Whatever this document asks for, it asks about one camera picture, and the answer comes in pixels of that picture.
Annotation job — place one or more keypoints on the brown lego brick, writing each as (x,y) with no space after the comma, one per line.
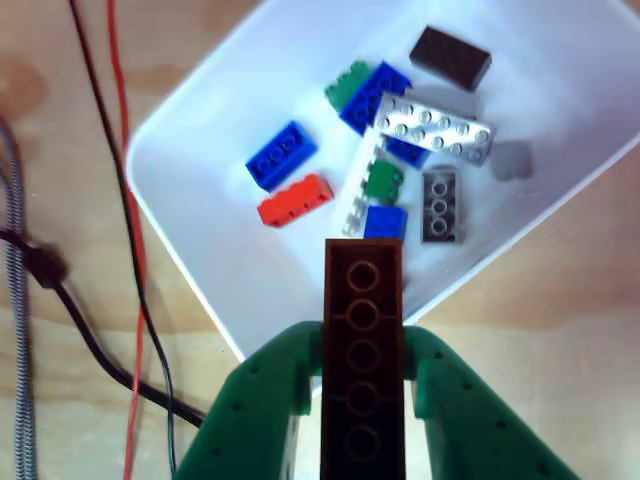
(362,350)

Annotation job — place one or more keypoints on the red 2x4 lego brick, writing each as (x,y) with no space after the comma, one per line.
(295,200)

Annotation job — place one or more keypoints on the light grey 2x4 lego brick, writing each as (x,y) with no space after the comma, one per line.
(445,97)
(440,205)

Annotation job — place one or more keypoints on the white plastic bin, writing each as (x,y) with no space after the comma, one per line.
(200,175)

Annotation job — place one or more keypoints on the long white lego brick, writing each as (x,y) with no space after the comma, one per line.
(360,185)

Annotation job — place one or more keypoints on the grey 2x2 lego brick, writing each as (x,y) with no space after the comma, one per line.
(512,160)

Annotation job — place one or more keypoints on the dark green 2x4 lego brick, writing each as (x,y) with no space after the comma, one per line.
(450,57)

